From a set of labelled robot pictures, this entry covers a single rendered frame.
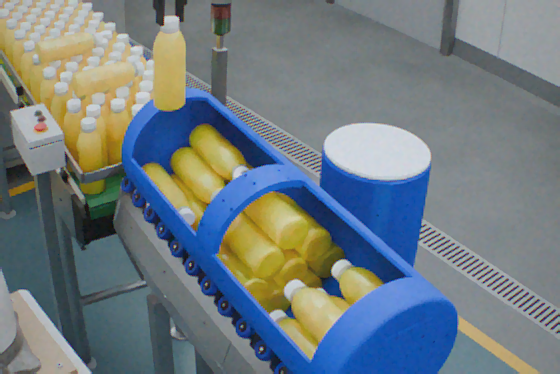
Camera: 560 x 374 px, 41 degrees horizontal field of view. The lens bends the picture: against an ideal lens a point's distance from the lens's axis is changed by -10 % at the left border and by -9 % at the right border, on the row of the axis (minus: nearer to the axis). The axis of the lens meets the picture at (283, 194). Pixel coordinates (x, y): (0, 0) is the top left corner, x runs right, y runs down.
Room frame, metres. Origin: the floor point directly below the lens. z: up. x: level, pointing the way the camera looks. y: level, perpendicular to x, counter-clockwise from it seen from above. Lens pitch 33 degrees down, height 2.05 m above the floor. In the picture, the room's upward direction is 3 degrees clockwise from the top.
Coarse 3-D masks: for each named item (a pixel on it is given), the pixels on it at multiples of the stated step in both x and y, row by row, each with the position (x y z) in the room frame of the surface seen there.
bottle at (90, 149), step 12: (84, 132) 1.74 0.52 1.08; (96, 132) 1.75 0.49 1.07; (84, 144) 1.72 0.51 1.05; (96, 144) 1.73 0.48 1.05; (84, 156) 1.72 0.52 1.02; (96, 156) 1.73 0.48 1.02; (84, 168) 1.72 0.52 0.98; (96, 168) 1.72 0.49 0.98; (84, 192) 1.72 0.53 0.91; (96, 192) 1.72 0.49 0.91
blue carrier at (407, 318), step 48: (192, 96) 1.65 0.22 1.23; (144, 144) 1.63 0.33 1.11; (240, 144) 1.69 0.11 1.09; (144, 192) 1.49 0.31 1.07; (240, 192) 1.28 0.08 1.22; (288, 192) 1.51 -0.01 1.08; (192, 240) 1.28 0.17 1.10; (336, 240) 1.35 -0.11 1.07; (240, 288) 1.13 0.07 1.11; (336, 288) 1.28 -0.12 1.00; (384, 288) 1.00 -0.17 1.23; (432, 288) 1.03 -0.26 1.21; (336, 336) 0.94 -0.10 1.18; (384, 336) 0.94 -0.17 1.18; (432, 336) 1.00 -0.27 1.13
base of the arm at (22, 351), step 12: (24, 336) 1.02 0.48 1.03; (12, 348) 0.96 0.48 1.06; (24, 348) 0.99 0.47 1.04; (0, 360) 0.93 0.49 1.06; (12, 360) 0.95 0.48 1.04; (24, 360) 0.96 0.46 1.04; (36, 360) 0.96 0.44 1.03; (0, 372) 0.91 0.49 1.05; (12, 372) 0.93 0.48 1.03; (24, 372) 0.94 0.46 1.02
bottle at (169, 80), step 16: (160, 32) 1.56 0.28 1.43; (176, 32) 1.56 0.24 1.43; (160, 48) 1.53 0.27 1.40; (176, 48) 1.53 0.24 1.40; (160, 64) 1.53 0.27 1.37; (176, 64) 1.53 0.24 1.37; (160, 80) 1.53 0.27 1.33; (176, 80) 1.53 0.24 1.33; (160, 96) 1.53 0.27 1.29; (176, 96) 1.53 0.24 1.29
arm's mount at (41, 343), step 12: (12, 300) 1.14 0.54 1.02; (24, 312) 1.11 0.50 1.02; (24, 324) 1.07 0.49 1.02; (36, 324) 1.08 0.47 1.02; (36, 336) 1.04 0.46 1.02; (48, 336) 1.04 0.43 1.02; (36, 348) 1.01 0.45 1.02; (48, 348) 1.01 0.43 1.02; (60, 348) 1.01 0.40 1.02; (48, 360) 0.98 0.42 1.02; (60, 360) 0.98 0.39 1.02; (36, 372) 0.95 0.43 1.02; (48, 372) 0.95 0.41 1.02; (60, 372) 0.95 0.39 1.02; (72, 372) 0.96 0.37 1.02
